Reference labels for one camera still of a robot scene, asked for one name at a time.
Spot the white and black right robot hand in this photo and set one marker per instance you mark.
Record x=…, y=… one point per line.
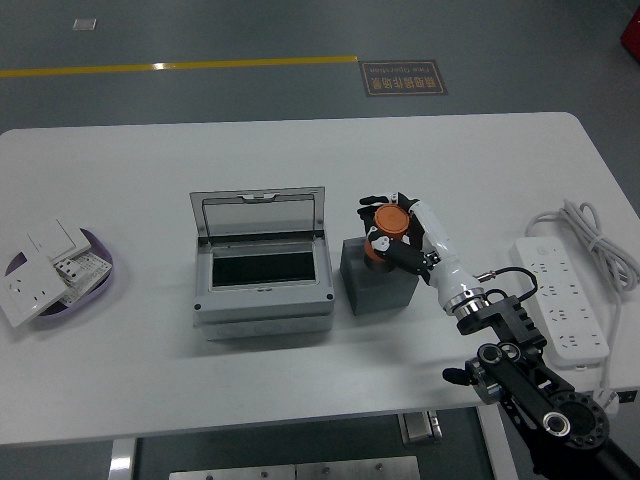
x=452, y=272

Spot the orange cylinder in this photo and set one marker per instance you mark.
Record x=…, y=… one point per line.
x=392, y=220

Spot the grey box with clear lid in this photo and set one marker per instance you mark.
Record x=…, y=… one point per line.
x=260, y=307

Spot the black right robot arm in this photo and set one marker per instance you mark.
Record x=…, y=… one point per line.
x=520, y=380

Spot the grey cube with round hole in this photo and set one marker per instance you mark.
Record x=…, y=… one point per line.
x=380, y=297

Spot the white power strip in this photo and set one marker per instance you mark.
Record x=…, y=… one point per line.
x=560, y=300

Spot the white table leg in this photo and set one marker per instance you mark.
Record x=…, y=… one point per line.
x=121, y=460
x=497, y=445

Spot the brown floor sign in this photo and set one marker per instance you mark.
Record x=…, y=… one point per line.
x=402, y=78

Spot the red object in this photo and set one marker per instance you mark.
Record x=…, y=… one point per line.
x=631, y=32

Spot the purple oval tray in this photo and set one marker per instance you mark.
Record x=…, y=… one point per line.
x=95, y=300

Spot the white socket insert with holes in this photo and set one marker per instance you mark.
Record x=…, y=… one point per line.
x=92, y=275

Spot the small white socket module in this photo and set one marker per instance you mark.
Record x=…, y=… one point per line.
x=69, y=270

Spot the small metal floor plate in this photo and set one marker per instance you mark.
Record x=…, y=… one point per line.
x=84, y=24

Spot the grey under-table bracket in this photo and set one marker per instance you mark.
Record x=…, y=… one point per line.
x=420, y=427

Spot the grey metal base plate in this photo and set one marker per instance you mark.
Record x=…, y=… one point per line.
x=300, y=470

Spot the white wall switch panel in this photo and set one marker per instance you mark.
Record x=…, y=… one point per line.
x=52, y=237

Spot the white wall socket panel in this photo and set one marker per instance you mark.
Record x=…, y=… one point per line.
x=30, y=290

